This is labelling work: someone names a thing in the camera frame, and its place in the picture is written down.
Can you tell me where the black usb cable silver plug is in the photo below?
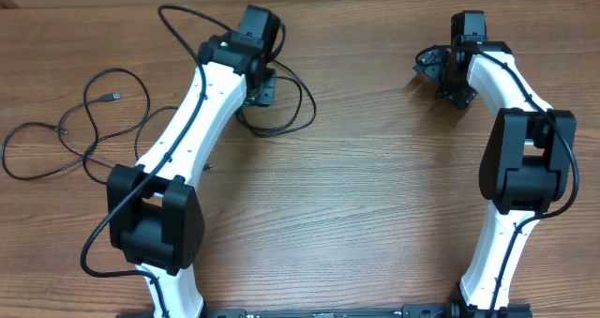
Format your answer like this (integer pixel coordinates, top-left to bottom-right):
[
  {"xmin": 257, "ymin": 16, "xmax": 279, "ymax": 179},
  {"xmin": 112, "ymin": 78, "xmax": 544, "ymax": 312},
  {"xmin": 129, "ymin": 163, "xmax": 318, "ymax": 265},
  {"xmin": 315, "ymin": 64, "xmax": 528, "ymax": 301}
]
[{"xmin": 234, "ymin": 60, "xmax": 317, "ymax": 138}]

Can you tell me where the thin black cable silver tip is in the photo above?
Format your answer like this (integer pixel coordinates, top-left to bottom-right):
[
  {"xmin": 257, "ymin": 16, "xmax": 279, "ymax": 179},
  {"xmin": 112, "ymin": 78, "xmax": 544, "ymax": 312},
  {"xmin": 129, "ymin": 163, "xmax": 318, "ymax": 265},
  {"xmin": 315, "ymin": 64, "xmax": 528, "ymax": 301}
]
[{"xmin": 1, "ymin": 68, "xmax": 151, "ymax": 185}]

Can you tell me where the black usb cable white plug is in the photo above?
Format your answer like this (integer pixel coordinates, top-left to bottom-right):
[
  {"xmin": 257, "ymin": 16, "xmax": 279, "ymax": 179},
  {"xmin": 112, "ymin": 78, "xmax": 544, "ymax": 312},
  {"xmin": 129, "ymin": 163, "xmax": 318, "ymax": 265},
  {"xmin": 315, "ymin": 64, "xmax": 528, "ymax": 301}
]
[{"xmin": 55, "ymin": 93, "xmax": 177, "ymax": 159}]

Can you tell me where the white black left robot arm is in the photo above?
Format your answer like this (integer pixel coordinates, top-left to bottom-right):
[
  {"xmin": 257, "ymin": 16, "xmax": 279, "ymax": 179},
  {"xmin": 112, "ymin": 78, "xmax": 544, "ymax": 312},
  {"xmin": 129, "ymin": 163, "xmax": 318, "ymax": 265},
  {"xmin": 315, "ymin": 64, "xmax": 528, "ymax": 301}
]
[{"xmin": 80, "ymin": 5, "xmax": 283, "ymax": 317}]

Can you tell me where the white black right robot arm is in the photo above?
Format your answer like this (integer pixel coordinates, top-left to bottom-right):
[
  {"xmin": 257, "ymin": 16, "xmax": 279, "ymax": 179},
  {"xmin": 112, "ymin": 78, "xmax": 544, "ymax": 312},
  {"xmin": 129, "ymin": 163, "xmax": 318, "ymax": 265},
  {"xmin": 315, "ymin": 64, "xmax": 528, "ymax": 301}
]
[{"xmin": 413, "ymin": 41, "xmax": 579, "ymax": 317}]

